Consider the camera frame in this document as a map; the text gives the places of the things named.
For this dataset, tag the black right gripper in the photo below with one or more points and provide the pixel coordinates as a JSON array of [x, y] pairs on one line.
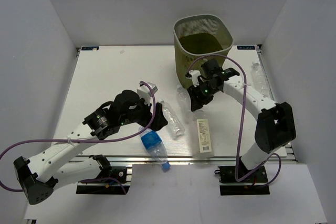
[[198, 102]]

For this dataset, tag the clear crumpled bottle centre-left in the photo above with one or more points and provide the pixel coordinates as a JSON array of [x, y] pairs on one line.
[[175, 126]]

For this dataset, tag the aluminium table front rail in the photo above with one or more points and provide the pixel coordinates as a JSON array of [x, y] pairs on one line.
[[136, 159]]

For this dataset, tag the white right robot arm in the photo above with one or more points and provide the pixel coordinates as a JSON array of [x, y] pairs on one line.
[[275, 125]]

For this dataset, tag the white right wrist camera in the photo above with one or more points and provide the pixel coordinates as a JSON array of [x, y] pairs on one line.
[[193, 75]]

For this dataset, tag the blue table sticker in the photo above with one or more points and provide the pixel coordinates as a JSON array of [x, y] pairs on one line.
[[245, 47], [89, 48]]

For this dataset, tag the right blue table sticker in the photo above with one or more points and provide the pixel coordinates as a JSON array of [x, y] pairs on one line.
[[245, 47]]

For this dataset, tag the clear crumpled bottle centre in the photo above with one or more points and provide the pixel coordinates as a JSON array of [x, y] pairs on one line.
[[183, 99]]

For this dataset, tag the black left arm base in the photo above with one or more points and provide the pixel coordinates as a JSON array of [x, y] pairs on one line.
[[118, 183]]

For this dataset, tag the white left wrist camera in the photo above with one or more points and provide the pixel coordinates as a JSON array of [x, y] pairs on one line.
[[144, 92]]

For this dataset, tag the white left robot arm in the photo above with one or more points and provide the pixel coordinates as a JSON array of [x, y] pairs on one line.
[[42, 174]]

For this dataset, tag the square bottle yellow label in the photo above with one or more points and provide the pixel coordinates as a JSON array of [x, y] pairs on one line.
[[201, 141]]

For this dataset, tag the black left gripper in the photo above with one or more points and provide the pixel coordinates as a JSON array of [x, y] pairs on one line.
[[159, 120]]

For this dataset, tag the blue label water bottle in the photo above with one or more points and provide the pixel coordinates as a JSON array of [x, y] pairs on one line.
[[155, 147]]

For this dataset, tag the clear bottle white cap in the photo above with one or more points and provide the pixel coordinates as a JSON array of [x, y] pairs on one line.
[[193, 63]]

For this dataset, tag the clear bottle far right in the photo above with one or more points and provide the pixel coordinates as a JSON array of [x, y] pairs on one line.
[[258, 79]]

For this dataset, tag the olive green mesh bin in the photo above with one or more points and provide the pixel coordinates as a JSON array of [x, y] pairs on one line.
[[197, 37]]

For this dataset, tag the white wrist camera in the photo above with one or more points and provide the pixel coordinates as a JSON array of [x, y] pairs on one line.
[[193, 75], [144, 92]]

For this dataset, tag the left blue table sticker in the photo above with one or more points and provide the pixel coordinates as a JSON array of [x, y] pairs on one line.
[[89, 48]]

